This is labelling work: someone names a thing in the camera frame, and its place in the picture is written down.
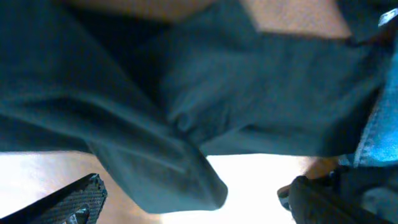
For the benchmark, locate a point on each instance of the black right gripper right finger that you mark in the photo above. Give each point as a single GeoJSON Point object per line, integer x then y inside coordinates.
{"type": "Point", "coordinates": [315, 202]}

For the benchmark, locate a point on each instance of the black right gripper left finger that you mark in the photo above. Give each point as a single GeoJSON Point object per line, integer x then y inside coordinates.
{"type": "Point", "coordinates": [80, 202]}

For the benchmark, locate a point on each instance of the dark green trousers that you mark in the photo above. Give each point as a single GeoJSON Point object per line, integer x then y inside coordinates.
{"type": "Point", "coordinates": [153, 101]}

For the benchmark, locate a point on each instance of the dark navy garment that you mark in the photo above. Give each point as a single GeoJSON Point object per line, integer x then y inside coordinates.
{"type": "Point", "coordinates": [374, 189]}

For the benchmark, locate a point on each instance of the blue denim jeans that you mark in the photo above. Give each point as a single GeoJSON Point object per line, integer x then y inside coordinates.
{"type": "Point", "coordinates": [378, 143]}

